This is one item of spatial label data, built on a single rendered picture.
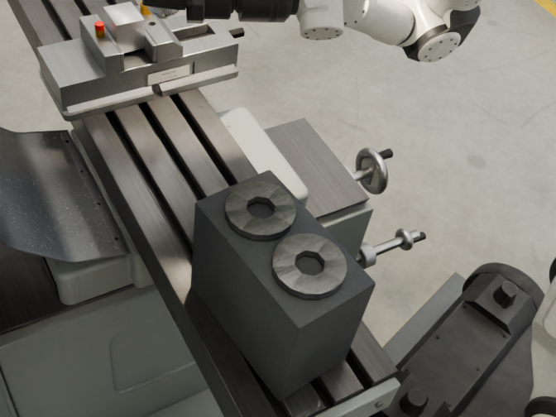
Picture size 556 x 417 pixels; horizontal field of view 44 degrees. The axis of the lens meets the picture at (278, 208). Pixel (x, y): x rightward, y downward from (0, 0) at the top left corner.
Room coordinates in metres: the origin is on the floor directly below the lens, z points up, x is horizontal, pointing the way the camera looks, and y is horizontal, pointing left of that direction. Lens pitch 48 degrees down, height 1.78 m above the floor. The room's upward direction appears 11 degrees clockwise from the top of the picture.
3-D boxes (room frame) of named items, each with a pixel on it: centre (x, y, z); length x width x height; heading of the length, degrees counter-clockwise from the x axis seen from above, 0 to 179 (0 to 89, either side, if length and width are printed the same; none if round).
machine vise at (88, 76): (1.02, 0.30, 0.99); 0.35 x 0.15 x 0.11; 129
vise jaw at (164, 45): (1.03, 0.28, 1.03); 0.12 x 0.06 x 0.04; 39
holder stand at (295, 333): (0.53, -0.01, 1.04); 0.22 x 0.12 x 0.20; 45
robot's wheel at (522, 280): (0.98, -0.57, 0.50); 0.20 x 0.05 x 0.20; 56
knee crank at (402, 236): (1.07, -0.29, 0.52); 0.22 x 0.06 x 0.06; 128
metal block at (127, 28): (1.00, 0.33, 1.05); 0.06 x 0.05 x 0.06; 39
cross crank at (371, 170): (1.17, -0.18, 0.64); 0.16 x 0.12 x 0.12; 128
